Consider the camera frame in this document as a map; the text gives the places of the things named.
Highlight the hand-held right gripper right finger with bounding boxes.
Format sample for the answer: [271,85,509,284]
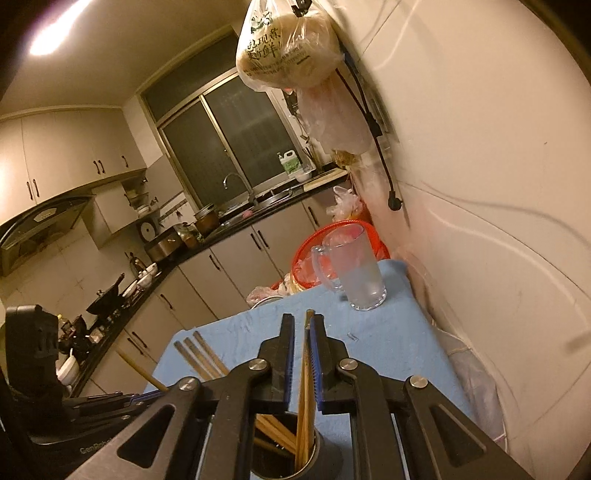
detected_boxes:
[309,315,536,480]

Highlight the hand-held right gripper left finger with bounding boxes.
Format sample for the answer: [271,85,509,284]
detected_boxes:
[65,314,296,480]

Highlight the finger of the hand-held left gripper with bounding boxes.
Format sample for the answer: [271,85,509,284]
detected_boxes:
[62,391,140,408]
[69,395,160,419]

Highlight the wooden chopstick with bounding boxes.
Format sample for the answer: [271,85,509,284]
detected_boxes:
[296,309,314,476]
[253,436,289,457]
[183,338,222,378]
[255,414,298,446]
[254,422,296,455]
[302,309,318,474]
[174,342,208,383]
[115,345,169,393]
[192,330,232,376]

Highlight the black cylindrical utensil holder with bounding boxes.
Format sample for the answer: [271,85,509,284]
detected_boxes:
[249,411,345,480]

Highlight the white bowl with spoon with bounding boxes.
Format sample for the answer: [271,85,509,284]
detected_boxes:
[55,348,80,385]

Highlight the pinkish crumpled plastic bag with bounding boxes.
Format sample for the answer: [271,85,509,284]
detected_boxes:
[247,285,284,308]

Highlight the blue terry cloth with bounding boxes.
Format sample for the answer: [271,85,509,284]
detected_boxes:
[143,258,478,480]

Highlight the black wok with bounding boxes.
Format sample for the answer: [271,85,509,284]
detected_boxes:
[85,273,127,315]

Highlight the red plastic basket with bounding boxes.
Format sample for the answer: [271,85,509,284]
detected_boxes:
[291,220,392,292]

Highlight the beige lower kitchen cabinets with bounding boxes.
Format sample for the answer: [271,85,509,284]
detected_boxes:
[78,187,370,400]

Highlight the beige kitchen cabinets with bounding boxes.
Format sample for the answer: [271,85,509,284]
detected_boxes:
[78,187,370,400]
[0,104,149,217]

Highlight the white bowls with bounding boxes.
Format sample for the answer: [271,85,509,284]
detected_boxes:
[130,262,161,289]

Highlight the black range hood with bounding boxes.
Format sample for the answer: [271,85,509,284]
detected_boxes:
[0,195,95,277]

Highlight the white plastic sack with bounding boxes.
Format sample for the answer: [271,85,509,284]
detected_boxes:
[434,323,506,455]

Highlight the large metal pot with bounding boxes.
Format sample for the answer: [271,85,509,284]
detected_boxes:
[144,232,183,263]

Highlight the black kitchen countertop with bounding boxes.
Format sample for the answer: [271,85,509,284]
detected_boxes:
[69,173,352,398]

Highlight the brown cooking pot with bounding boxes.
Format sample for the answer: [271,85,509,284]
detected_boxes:
[193,204,221,234]

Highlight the round kitchen scale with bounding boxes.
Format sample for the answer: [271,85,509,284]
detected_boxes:
[137,220,161,244]

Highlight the white crumpled plastic bag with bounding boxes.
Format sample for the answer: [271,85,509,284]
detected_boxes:
[326,186,370,222]

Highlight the chrome sink faucet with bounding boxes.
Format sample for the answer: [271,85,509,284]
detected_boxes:
[223,172,257,206]

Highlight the wooden cutting board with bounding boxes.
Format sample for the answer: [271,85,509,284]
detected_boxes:
[302,167,350,191]

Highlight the beige upper kitchen cabinets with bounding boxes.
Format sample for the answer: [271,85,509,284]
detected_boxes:
[0,104,149,217]

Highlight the white detergent bottle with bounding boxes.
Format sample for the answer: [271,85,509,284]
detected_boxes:
[278,150,302,177]

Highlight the kitchen window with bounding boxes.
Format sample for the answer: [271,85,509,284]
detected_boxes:
[141,32,326,210]

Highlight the translucent hanging plastic bag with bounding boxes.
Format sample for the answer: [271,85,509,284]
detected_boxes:
[295,78,375,155]

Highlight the ceiling light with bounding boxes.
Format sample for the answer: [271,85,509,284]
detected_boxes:
[28,0,93,56]

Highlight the white printed hanging bag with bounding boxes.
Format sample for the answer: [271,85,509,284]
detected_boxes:
[235,0,345,90]

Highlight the black power cable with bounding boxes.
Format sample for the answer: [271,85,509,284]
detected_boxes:
[336,41,403,212]

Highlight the wall shelf with dishes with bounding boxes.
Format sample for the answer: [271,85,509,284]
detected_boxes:
[122,178,153,217]

